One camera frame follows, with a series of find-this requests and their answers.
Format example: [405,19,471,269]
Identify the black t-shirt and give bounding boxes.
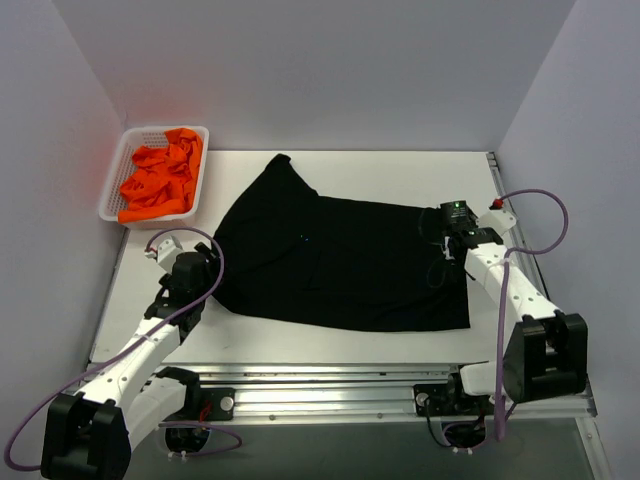
[214,154,470,332]

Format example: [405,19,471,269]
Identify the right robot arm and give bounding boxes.
[418,200,588,413]

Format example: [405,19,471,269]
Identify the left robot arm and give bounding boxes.
[40,239,225,479]

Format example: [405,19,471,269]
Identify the orange t-shirt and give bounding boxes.
[118,128,204,224]

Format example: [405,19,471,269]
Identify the white plastic basket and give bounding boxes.
[99,125,209,229]

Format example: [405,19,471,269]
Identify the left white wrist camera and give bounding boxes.
[144,235,184,266]

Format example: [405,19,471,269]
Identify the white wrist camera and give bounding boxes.
[144,235,184,266]
[477,198,517,236]

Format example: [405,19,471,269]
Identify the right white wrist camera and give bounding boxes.
[477,198,517,236]

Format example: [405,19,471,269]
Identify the right side aluminium rail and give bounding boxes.
[485,151,569,361]

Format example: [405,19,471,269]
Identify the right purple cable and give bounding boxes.
[492,188,570,442]

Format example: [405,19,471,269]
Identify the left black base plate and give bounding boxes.
[159,387,236,422]

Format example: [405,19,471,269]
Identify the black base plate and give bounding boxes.
[159,387,236,422]
[412,383,494,417]

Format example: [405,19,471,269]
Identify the aluminium rail frame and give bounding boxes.
[53,362,599,429]

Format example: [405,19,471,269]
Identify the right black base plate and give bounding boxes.
[412,383,494,417]

